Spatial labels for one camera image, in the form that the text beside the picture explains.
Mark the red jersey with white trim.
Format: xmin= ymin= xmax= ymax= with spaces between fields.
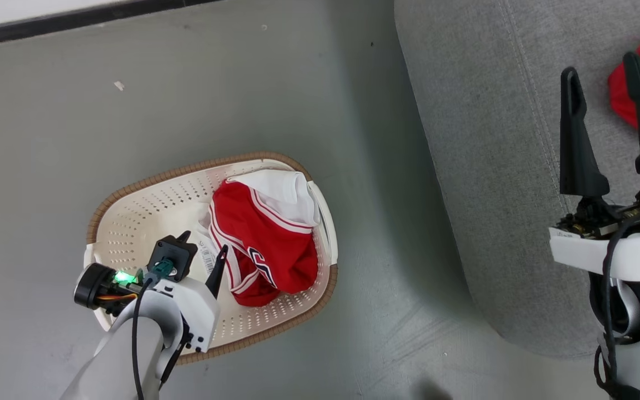
xmin=207 ymin=179 xmax=319 ymax=307

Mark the dark grey baseboard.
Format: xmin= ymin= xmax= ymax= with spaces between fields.
xmin=0 ymin=0 xmax=226 ymax=49

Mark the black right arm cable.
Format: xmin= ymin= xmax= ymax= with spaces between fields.
xmin=594 ymin=214 xmax=640 ymax=400

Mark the grey fabric sofa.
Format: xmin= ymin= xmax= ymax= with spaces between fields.
xmin=393 ymin=0 xmax=640 ymax=359

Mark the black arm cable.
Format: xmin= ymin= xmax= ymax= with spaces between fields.
xmin=131 ymin=278 xmax=157 ymax=400
xmin=594 ymin=214 xmax=640 ymax=400

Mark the cream perforated laundry basket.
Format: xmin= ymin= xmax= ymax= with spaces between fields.
xmin=84 ymin=151 xmax=338 ymax=366

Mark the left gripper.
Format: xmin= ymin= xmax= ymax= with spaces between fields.
xmin=74 ymin=231 xmax=229 ymax=353

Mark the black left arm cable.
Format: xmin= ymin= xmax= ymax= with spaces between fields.
xmin=131 ymin=278 xmax=157 ymax=400

